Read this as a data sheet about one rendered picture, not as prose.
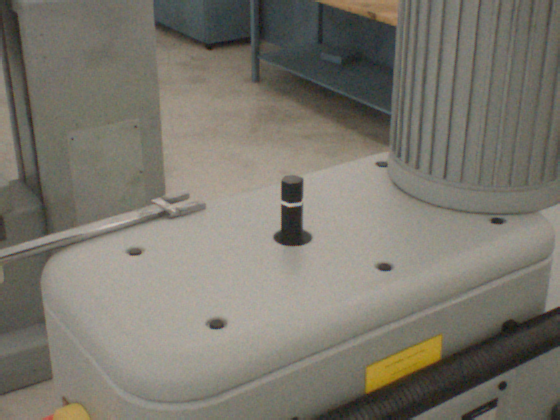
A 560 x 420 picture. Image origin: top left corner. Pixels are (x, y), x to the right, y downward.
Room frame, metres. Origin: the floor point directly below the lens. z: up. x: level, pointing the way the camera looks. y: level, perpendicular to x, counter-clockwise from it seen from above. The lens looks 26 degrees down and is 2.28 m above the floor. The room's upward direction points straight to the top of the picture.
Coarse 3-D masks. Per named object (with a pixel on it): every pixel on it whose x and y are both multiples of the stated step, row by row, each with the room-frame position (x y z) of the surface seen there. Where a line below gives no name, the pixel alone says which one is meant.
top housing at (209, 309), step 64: (256, 192) 0.84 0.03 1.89; (320, 192) 0.84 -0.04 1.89; (384, 192) 0.84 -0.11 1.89; (64, 256) 0.70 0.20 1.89; (128, 256) 0.70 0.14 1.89; (192, 256) 0.70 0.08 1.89; (256, 256) 0.70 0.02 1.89; (320, 256) 0.70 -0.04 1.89; (384, 256) 0.70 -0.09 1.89; (448, 256) 0.70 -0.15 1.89; (512, 256) 0.72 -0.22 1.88; (64, 320) 0.63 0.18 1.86; (128, 320) 0.59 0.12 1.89; (192, 320) 0.59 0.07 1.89; (256, 320) 0.59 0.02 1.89; (320, 320) 0.60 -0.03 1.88; (384, 320) 0.63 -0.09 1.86; (448, 320) 0.68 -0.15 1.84; (64, 384) 0.65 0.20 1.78; (128, 384) 0.54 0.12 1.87; (192, 384) 0.53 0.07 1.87; (256, 384) 0.56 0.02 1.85; (320, 384) 0.59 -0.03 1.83; (384, 384) 0.63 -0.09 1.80
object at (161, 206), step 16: (176, 192) 0.82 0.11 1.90; (144, 208) 0.78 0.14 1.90; (160, 208) 0.78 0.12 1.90; (176, 208) 0.79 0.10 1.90; (192, 208) 0.79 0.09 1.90; (96, 224) 0.75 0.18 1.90; (112, 224) 0.75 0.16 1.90; (128, 224) 0.76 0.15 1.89; (32, 240) 0.72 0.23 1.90; (48, 240) 0.72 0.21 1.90; (64, 240) 0.72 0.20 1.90; (80, 240) 0.73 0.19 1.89; (0, 256) 0.69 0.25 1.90; (16, 256) 0.69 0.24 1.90
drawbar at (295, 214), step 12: (288, 180) 0.73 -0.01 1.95; (300, 180) 0.73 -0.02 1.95; (288, 192) 0.73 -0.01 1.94; (300, 192) 0.73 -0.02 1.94; (288, 216) 0.73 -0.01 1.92; (300, 216) 0.73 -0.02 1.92; (288, 228) 0.73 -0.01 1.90; (300, 228) 0.73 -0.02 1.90; (288, 240) 0.73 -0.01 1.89; (300, 240) 0.73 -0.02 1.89
